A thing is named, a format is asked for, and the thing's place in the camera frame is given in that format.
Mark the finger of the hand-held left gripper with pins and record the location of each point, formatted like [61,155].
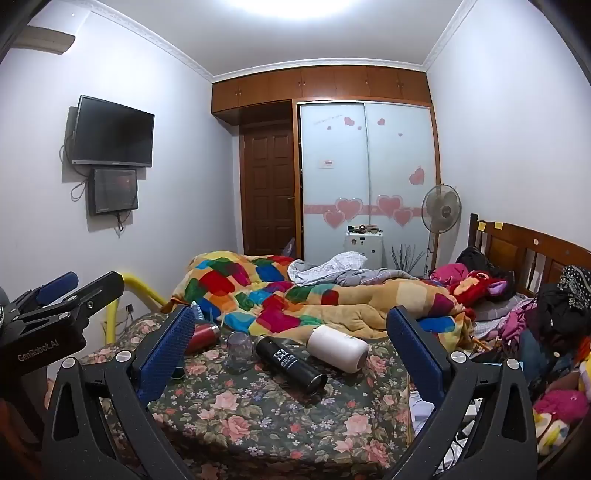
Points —
[56,286]
[97,293]

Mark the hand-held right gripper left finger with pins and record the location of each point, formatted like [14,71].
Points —
[166,355]

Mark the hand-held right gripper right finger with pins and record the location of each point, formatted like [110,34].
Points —
[415,360]

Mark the clear glass cup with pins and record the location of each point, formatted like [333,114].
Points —
[241,353]

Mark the black cup with white label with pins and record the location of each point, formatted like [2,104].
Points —
[288,363]

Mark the red metal bottle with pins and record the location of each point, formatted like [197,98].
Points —
[202,336]

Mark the pink cloth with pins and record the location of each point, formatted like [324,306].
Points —
[450,273]

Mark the red plush toy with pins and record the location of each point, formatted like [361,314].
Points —
[475,286]

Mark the bundle of dry twigs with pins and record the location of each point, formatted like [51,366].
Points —
[408,261]

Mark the black bag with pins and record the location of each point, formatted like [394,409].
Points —
[475,258]

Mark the grey crumpled cloth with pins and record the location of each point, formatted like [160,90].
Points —
[332,268]

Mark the colourful patchwork quilt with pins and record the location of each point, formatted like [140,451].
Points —
[286,300]

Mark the pile of clothes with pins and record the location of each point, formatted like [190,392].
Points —
[554,318]

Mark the wooden bed headboard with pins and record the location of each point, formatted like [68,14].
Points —
[517,249]

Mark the standing electric fan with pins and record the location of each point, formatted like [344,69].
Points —
[442,207]

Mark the yellow and white plush toy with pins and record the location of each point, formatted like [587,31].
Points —
[554,431]

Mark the sliding wardrobe with heart stickers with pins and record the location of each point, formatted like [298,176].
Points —
[369,184]

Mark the brown wooden door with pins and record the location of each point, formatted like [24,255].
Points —
[268,189]

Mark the wooden overhead cabinet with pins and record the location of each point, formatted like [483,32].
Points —
[318,85]

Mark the yellow curved rail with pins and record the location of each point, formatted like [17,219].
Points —
[138,282]

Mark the small wall-mounted black monitor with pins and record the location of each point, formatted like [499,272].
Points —
[114,191]

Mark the wall-mounted black television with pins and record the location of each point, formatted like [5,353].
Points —
[113,131]

